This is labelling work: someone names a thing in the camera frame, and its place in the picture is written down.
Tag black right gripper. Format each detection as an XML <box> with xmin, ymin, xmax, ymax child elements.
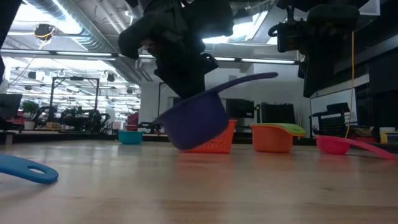
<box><xmin>269</xmin><ymin>4</ymin><xmax>361</xmax><ymax>99</ymax></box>

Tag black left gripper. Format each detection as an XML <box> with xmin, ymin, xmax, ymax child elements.
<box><xmin>118</xmin><ymin>0</ymin><xmax>234</xmax><ymax>100</ymax></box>

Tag dark purple-blue measuring cup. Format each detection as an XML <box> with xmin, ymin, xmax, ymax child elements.
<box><xmin>157</xmin><ymin>72</ymin><xmax>279</xmax><ymax>151</ymax></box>

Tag green measuring cup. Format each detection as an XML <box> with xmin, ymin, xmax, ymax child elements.
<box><xmin>251</xmin><ymin>123</ymin><xmax>307</xmax><ymax>137</ymax></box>

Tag red measuring cup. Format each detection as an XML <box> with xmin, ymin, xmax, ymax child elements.
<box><xmin>315</xmin><ymin>134</ymin><xmax>397</xmax><ymax>161</ymax></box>

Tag teal measuring cup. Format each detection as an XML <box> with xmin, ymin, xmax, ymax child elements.
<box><xmin>118</xmin><ymin>130</ymin><xmax>145</xmax><ymax>145</ymax></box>

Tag orange measuring cup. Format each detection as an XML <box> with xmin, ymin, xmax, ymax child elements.
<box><xmin>251</xmin><ymin>124</ymin><xmax>295</xmax><ymax>154</ymax></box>

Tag medium blue measuring cup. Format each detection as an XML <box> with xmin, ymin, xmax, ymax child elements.
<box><xmin>0</xmin><ymin>154</ymin><xmax>60</xmax><ymax>185</ymax></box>

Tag orange plastic basket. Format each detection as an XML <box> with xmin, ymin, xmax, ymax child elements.
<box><xmin>180</xmin><ymin>119</ymin><xmax>238</xmax><ymax>154</ymax></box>

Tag whiteboard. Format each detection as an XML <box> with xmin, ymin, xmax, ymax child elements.
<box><xmin>310</xmin><ymin>88</ymin><xmax>358</xmax><ymax>139</ymax></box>

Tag black pegboard cart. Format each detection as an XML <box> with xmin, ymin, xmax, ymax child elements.
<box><xmin>309</xmin><ymin>102</ymin><xmax>351</xmax><ymax>139</ymax></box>

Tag black cabinet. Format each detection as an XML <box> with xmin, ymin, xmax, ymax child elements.
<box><xmin>260</xmin><ymin>102</ymin><xmax>295</xmax><ymax>125</ymax></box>

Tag black screen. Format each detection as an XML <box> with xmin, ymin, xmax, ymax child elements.
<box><xmin>225</xmin><ymin>98</ymin><xmax>256</xmax><ymax>119</ymax></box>

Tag red chair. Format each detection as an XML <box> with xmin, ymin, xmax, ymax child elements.
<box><xmin>126</xmin><ymin>111</ymin><xmax>140</xmax><ymax>132</ymax></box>

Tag yellow and white box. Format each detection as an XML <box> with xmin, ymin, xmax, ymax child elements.
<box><xmin>379</xmin><ymin>126</ymin><xmax>398</xmax><ymax>144</ymax></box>

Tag long ceiling light strip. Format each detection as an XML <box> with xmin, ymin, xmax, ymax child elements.
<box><xmin>0</xmin><ymin>49</ymin><xmax>296</xmax><ymax>65</ymax></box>

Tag black background robot arms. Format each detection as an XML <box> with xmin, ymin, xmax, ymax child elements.
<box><xmin>34</xmin><ymin>105</ymin><xmax>111</xmax><ymax>133</ymax></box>

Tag black round ceiling device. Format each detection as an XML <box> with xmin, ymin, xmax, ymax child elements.
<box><xmin>33</xmin><ymin>23</ymin><xmax>57</xmax><ymax>42</ymax></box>

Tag potted green plant white pot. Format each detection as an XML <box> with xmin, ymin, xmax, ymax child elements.
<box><xmin>21</xmin><ymin>100</ymin><xmax>40</xmax><ymax>131</ymax></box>

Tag dark computer monitor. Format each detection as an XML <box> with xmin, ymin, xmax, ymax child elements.
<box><xmin>0</xmin><ymin>93</ymin><xmax>23</xmax><ymax>118</ymax></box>

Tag black narrow frame stand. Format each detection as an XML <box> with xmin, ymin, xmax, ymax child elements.
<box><xmin>157</xmin><ymin>81</ymin><xmax>175</xmax><ymax>125</ymax></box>

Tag yellow hanging cable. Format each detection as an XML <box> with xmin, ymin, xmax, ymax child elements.
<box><xmin>343</xmin><ymin>30</ymin><xmax>356</xmax><ymax>140</ymax></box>

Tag silver ribbed ventilation duct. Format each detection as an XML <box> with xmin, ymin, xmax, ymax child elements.
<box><xmin>26</xmin><ymin>0</ymin><xmax>144</xmax><ymax>85</ymax></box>

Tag black tall frame rig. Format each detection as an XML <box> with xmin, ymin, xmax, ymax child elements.
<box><xmin>48</xmin><ymin>76</ymin><xmax>100</xmax><ymax>122</ymax></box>

